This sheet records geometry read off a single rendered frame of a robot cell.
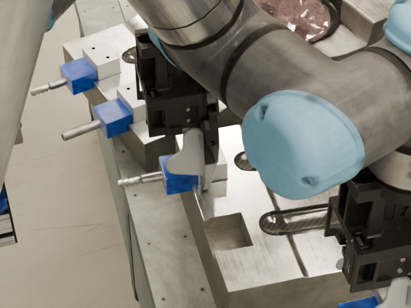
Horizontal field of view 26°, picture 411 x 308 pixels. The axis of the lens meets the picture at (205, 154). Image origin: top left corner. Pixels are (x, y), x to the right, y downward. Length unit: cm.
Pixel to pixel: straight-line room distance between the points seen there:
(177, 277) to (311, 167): 54
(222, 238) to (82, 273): 112
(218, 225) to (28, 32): 72
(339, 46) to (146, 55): 46
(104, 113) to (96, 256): 100
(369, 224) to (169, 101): 30
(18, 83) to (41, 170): 203
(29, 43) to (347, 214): 46
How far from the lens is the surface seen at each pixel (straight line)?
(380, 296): 91
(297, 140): 58
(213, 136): 100
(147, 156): 121
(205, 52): 65
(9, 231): 124
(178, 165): 103
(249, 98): 63
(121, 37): 138
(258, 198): 107
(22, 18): 36
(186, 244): 114
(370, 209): 75
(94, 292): 211
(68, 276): 215
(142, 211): 118
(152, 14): 62
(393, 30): 65
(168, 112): 99
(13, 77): 37
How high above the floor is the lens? 166
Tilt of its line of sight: 44 degrees down
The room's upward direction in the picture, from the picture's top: straight up
